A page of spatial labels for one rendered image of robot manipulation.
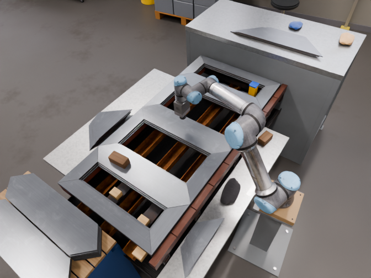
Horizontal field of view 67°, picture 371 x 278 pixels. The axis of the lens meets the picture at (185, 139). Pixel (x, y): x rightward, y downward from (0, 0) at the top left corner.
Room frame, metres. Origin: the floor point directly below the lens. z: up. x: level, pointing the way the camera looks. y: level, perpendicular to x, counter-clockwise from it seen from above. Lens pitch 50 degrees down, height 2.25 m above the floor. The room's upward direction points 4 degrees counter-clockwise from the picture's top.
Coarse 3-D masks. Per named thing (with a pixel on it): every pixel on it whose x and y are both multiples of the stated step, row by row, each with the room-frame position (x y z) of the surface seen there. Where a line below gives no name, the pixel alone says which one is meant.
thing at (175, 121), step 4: (176, 116) 1.39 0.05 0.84; (172, 120) 1.35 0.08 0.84; (176, 120) 1.35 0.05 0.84; (180, 120) 1.35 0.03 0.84; (168, 124) 1.32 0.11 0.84; (172, 124) 1.32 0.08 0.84; (176, 124) 1.32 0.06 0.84; (164, 128) 1.29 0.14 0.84; (168, 128) 1.28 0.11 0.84; (172, 128) 1.28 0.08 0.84
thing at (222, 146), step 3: (225, 138) 1.15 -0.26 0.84; (222, 141) 1.13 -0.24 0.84; (225, 141) 1.13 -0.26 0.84; (219, 144) 1.11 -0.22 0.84; (222, 144) 1.11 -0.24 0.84; (225, 144) 1.11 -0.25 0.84; (228, 144) 1.11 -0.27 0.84; (216, 147) 1.09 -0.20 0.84; (219, 147) 1.08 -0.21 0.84; (222, 147) 1.08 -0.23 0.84; (225, 147) 1.08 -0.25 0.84; (216, 150) 1.06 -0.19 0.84; (219, 150) 1.06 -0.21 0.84; (222, 150) 1.06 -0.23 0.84; (213, 153) 1.04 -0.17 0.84
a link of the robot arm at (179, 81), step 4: (176, 76) 1.31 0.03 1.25; (180, 76) 1.30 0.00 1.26; (176, 80) 1.27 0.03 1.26; (180, 80) 1.27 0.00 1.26; (184, 80) 1.26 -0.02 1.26; (176, 84) 1.25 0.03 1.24; (180, 84) 1.24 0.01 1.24; (184, 84) 1.25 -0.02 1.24; (176, 88) 1.25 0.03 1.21; (180, 88) 1.23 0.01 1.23; (176, 92) 1.26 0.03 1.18; (180, 92) 1.28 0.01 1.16; (180, 96) 1.25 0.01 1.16
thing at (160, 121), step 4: (168, 108) 1.48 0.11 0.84; (164, 112) 1.44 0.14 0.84; (168, 112) 1.44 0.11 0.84; (172, 112) 1.44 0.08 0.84; (160, 116) 1.40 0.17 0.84; (164, 116) 1.40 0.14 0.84; (168, 116) 1.40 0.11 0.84; (172, 116) 1.39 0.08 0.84; (156, 120) 1.37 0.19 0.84; (160, 120) 1.36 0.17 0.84; (164, 120) 1.36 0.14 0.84; (168, 120) 1.36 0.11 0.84; (156, 124) 1.33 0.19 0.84; (160, 124) 1.33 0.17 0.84; (164, 124) 1.32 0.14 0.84
